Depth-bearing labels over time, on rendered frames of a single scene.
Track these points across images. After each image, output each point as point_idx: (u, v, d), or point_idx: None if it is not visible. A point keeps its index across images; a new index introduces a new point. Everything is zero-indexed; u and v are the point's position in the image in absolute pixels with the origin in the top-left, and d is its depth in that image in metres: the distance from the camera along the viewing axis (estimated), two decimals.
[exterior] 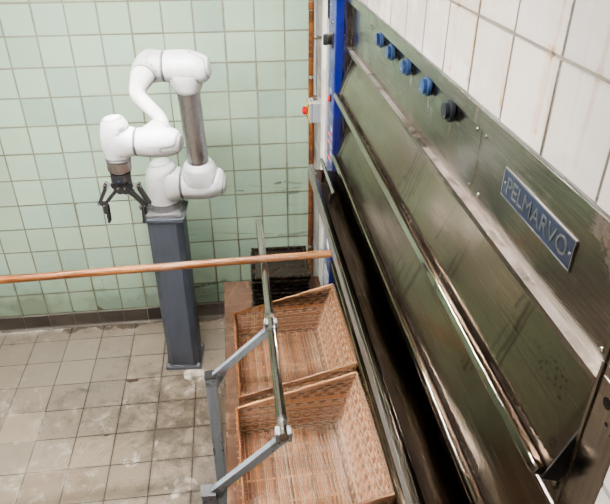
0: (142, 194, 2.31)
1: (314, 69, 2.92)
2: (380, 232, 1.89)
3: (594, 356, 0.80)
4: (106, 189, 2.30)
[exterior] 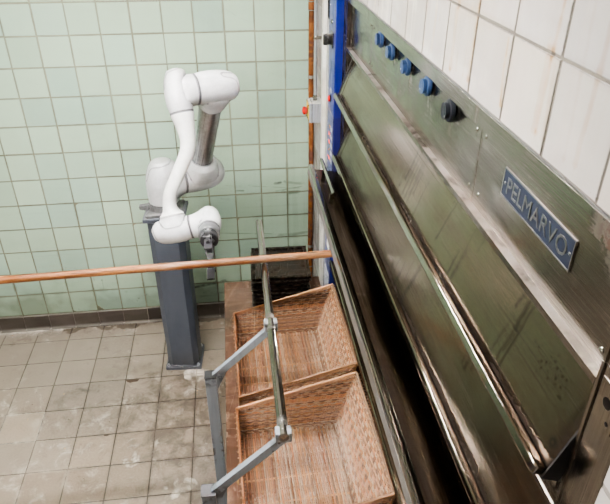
0: (204, 231, 2.38)
1: (314, 69, 2.92)
2: (380, 232, 1.89)
3: (594, 356, 0.80)
4: None
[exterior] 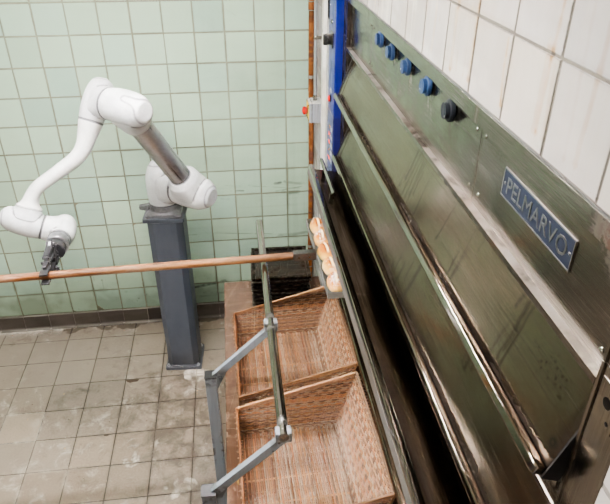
0: (44, 250, 2.30)
1: (314, 69, 2.92)
2: (380, 232, 1.89)
3: (594, 356, 0.80)
4: None
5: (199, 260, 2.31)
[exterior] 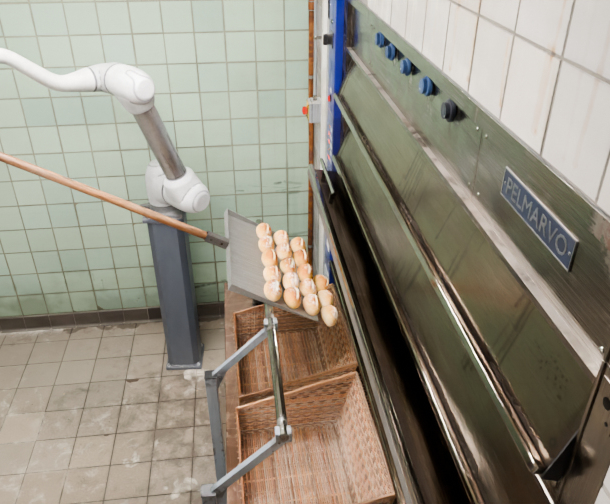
0: None
1: (314, 69, 2.92)
2: (380, 232, 1.89)
3: (594, 356, 0.80)
4: None
5: (113, 196, 2.12)
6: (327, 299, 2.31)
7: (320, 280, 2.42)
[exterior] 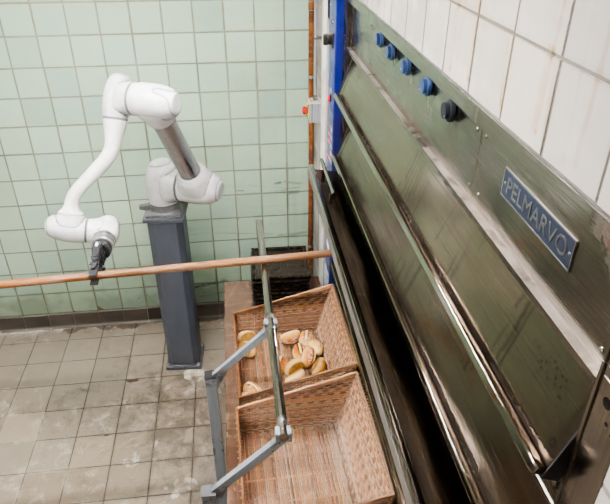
0: (92, 250, 2.33)
1: (314, 69, 2.92)
2: (380, 232, 1.89)
3: (594, 356, 0.80)
4: None
5: (243, 258, 2.33)
6: None
7: None
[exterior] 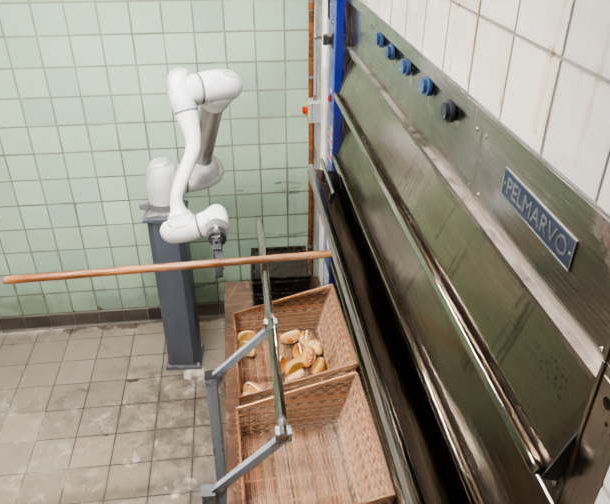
0: (213, 230, 2.38)
1: (314, 69, 2.92)
2: (380, 232, 1.89)
3: (594, 356, 0.80)
4: None
5: None
6: None
7: None
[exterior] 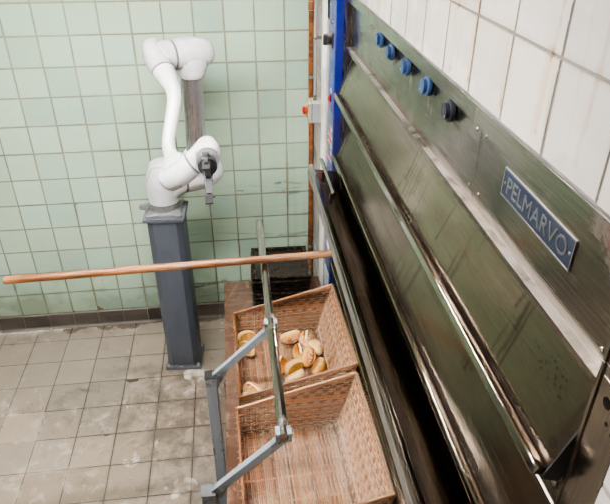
0: None
1: (314, 69, 2.92)
2: (380, 232, 1.89)
3: (594, 356, 0.80)
4: None
5: None
6: None
7: None
